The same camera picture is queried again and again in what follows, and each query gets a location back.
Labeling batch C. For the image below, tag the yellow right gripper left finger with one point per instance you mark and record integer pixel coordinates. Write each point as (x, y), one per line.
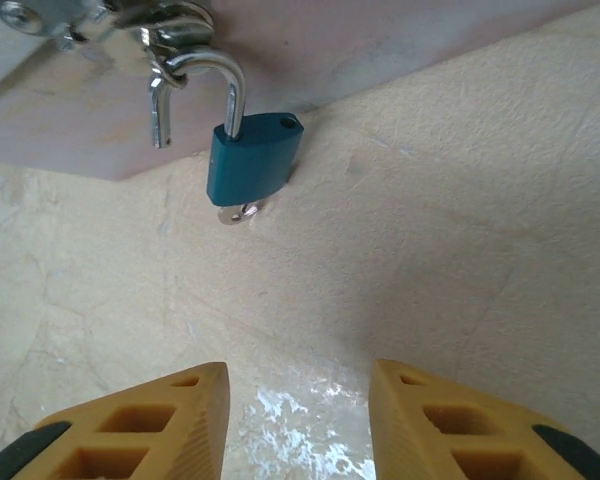
(145, 430)

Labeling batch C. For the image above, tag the blue padlock with steel shackle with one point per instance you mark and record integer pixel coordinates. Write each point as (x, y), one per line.
(250, 160)

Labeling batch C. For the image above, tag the silver metal hasp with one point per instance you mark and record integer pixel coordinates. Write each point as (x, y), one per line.
(125, 35)

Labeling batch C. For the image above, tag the pink rabbit print tin box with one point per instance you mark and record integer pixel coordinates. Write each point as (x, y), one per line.
(330, 50)

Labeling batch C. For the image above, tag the small silver key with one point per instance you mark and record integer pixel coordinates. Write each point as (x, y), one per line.
(235, 214)

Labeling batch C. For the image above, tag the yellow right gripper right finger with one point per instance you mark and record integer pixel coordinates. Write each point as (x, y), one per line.
(455, 430)

